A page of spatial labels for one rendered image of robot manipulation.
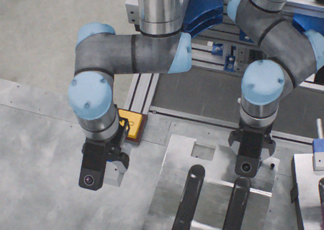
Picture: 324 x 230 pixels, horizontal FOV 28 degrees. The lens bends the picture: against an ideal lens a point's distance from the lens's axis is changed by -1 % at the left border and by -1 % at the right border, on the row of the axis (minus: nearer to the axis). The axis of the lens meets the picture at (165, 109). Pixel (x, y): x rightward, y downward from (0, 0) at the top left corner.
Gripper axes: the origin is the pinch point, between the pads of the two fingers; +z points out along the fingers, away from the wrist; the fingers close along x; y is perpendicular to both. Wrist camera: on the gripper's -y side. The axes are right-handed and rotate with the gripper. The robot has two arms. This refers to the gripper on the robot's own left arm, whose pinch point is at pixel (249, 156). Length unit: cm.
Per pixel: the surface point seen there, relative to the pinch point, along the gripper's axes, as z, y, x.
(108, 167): -4.4, -12.4, 29.3
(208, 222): 2.9, -16.7, 5.3
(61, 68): 91, 53, 85
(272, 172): 2.2, -1.7, -5.9
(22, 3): 91, 79, 113
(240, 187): 2.9, -6.9, 0.4
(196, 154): 4.9, -0.9, 12.5
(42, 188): 11, -17, 47
